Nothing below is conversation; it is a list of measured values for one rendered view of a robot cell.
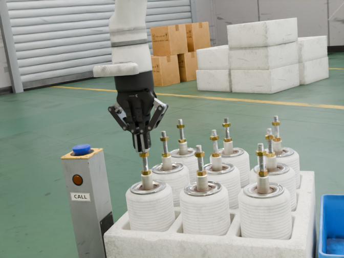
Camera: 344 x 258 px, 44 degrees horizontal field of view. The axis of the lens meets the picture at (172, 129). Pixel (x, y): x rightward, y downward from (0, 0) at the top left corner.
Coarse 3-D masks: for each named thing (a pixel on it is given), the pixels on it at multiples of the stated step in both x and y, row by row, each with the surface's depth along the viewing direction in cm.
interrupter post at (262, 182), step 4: (256, 176) 80; (268, 176) 79; (260, 180) 79; (264, 180) 79; (268, 180) 79; (260, 184) 79; (264, 184) 79; (268, 184) 80; (260, 188) 80; (264, 188) 79; (268, 188) 80; (260, 192) 80; (264, 192) 79
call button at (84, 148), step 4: (80, 144) 99; (84, 144) 98; (88, 144) 98; (72, 148) 97; (76, 148) 95; (80, 148) 95; (84, 148) 95; (88, 148) 96; (76, 152) 96; (80, 152) 96; (84, 152) 96; (88, 152) 97
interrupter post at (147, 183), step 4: (144, 176) 87; (148, 176) 87; (144, 180) 87; (148, 180) 87; (152, 180) 88; (144, 184) 88; (148, 184) 88; (152, 184) 88; (144, 188) 88; (148, 188) 88
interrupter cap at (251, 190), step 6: (246, 186) 82; (252, 186) 82; (270, 186) 82; (276, 186) 81; (282, 186) 80; (246, 192) 80; (252, 192) 79; (258, 192) 80; (270, 192) 79; (276, 192) 78; (282, 192) 78; (258, 198) 77; (264, 198) 77
